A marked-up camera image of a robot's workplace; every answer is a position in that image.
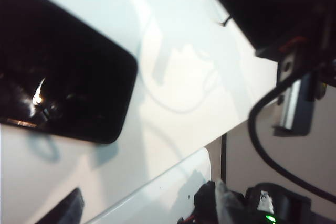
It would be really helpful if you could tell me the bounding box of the grey taped finger of the right gripper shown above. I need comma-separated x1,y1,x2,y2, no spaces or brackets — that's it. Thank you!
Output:
272,74,326,137

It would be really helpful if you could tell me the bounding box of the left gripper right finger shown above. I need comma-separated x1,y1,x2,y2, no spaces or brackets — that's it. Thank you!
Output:
214,179,245,224

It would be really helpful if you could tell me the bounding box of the black phone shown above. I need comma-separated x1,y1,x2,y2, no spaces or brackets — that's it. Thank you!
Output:
0,0,139,145

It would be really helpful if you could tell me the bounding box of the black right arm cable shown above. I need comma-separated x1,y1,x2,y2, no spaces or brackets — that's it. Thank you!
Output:
248,69,336,201

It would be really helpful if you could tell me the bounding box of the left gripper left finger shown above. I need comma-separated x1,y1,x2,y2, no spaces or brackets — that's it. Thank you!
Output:
34,187,85,224

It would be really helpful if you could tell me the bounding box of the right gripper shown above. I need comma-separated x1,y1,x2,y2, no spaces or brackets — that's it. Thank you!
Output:
194,0,336,88

